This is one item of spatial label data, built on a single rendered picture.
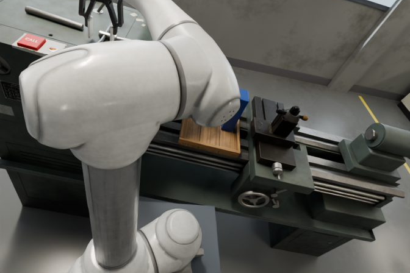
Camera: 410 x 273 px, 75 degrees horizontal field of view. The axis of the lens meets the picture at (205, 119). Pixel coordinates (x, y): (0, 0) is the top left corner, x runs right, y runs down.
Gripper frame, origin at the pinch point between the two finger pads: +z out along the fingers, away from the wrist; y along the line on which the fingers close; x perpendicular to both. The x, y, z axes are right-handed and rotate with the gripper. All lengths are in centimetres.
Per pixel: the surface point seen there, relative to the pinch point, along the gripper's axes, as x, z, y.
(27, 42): -12.5, 3.3, -18.7
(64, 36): -2.4, 4.6, -11.8
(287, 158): -8, 33, 88
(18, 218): -22, 130, -41
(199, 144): -6, 40, 47
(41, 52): -13.9, 4.4, -13.8
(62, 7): 15.8, 4.6, -20.2
